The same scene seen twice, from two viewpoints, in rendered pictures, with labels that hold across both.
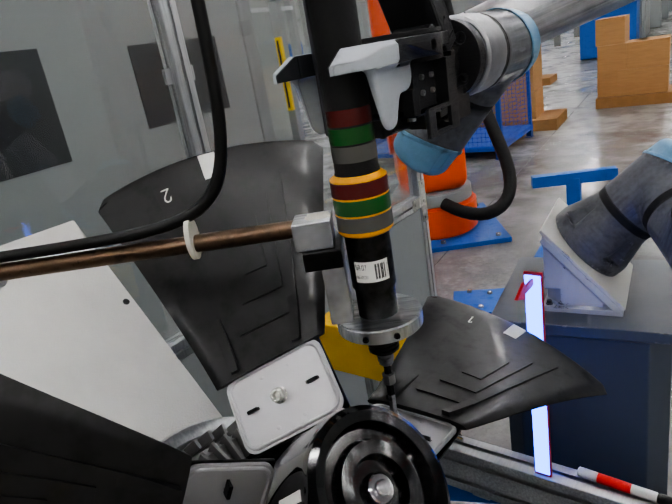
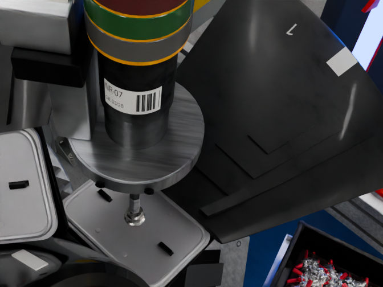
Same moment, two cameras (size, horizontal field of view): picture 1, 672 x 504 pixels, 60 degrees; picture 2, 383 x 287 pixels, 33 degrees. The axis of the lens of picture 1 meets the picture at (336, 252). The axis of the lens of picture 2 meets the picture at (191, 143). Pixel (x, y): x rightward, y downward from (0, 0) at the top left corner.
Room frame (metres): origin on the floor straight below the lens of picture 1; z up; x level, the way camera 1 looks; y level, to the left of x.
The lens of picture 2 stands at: (0.24, -0.04, 1.57)
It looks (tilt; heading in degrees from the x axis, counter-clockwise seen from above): 57 degrees down; 354
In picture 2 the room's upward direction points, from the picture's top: 9 degrees clockwise
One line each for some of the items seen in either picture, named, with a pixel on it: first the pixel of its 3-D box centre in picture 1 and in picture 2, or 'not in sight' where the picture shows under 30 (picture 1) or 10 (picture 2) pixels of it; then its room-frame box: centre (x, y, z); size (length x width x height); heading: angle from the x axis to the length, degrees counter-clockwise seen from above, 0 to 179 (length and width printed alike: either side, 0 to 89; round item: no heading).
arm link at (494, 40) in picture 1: (456, 57); not in sight; (0.57, -0.15, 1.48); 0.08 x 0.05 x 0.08; 50
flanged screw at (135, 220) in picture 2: not in sight; (134, 219); (0.42, -0.03, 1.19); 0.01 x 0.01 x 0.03
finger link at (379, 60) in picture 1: (381, 87); not in sight; (0.41, -0.05, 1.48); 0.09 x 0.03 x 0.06; 150
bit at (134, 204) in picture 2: (390, 385); (135, 189); (0.42, -0.03, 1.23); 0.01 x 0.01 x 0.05
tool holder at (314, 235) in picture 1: (359, 270); (115, 75); (0.42, -0.02, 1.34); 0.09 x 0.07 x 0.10; 85
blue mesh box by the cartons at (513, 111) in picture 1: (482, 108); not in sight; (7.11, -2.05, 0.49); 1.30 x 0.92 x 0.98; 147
